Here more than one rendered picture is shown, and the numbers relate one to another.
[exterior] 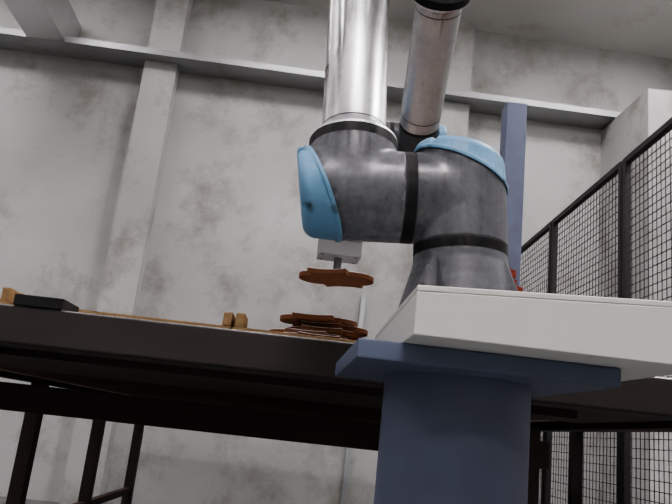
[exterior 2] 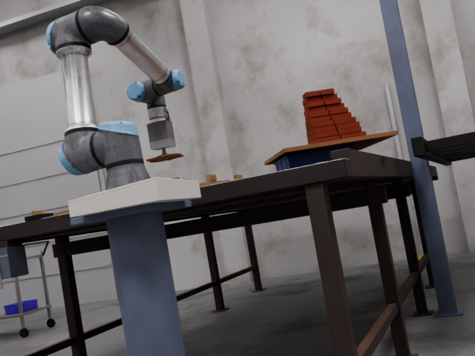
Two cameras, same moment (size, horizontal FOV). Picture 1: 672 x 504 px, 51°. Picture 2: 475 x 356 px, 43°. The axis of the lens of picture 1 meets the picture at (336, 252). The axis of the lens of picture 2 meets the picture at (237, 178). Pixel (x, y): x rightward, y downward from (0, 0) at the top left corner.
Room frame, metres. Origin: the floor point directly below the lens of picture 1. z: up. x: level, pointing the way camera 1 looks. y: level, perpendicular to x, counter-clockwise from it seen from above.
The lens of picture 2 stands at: (-0.72, -1.16, 0.79)
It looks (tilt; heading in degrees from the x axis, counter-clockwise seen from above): 4 degrees up; 22
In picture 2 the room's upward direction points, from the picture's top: 10 degrees counter-clockwise
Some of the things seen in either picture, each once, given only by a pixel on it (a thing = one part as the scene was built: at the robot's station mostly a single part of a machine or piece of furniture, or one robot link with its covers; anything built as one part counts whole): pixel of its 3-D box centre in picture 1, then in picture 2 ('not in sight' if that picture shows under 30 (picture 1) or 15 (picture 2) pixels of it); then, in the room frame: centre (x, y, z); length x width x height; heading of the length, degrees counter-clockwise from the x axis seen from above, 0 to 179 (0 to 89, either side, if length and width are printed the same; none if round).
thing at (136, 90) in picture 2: not in sight; (144, 91); (1.26, -0.02, 1.33); 0.11 x 0.11 x 0.08; 89
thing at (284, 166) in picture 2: not in sight; (314, 164); (1.95, -0.44, 0.97); 0.31 x 0.31 x 0.10; 30
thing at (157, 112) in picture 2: not in sight; (158, 114); (1.36, -0.01, 1.25); 0.08 x 0.08 x 0.05
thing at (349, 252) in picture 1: (341, 232); (162, 133); (1.37, -0.01, 1.17); 0.10 x 0.09 x 0.16; 5
